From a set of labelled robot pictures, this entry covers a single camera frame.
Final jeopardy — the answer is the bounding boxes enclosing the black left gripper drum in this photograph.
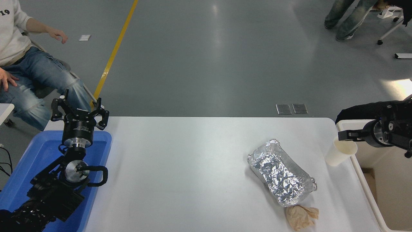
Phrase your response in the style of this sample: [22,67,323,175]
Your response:
[62,107,97,142]

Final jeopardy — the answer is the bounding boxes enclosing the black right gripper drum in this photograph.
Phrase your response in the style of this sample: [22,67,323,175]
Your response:
[364,120,381,147]

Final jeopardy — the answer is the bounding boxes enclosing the white paper cup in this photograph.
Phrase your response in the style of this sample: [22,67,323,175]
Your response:
[324,137,358,167]

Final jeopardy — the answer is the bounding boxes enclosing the seated person's right hand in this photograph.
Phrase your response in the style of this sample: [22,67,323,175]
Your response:
[0,67,19,92]

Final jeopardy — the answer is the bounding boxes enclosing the seated person's left hand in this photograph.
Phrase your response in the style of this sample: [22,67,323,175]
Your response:
[45,27,68,44]

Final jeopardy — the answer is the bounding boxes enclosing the person in black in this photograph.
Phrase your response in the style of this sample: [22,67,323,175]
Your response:
[335,101,391,125]

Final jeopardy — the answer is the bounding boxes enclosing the seated person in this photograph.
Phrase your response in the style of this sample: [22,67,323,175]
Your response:
[0,0,92,131]

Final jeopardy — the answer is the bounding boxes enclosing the blue plastic tray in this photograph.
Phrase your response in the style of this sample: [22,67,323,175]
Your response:
[0,130,112,232]

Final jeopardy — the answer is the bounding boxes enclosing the small white table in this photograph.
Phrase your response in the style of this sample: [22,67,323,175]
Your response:
[0,104,15,125]

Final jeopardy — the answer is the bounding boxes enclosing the large pale bin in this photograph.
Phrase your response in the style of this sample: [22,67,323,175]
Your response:
[336,120,412,232]

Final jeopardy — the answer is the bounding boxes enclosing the crumpled foil tray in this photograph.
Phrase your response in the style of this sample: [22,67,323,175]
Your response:
[247,139,317,207]

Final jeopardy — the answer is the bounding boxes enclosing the crumpled tan paper ball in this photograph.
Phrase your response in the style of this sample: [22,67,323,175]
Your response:
[285,204,319,231]

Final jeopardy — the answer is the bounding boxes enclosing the white office chair base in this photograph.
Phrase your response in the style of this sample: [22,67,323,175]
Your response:
[377,6,407,45]

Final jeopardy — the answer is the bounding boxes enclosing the standing person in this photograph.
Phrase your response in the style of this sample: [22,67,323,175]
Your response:
[324,0,379,41]

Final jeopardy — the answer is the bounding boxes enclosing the black garment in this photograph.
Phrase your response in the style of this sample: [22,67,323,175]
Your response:
[388,0,412,27]

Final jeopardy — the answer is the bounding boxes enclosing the black cable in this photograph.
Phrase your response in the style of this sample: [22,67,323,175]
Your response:
[0,143,13,178]

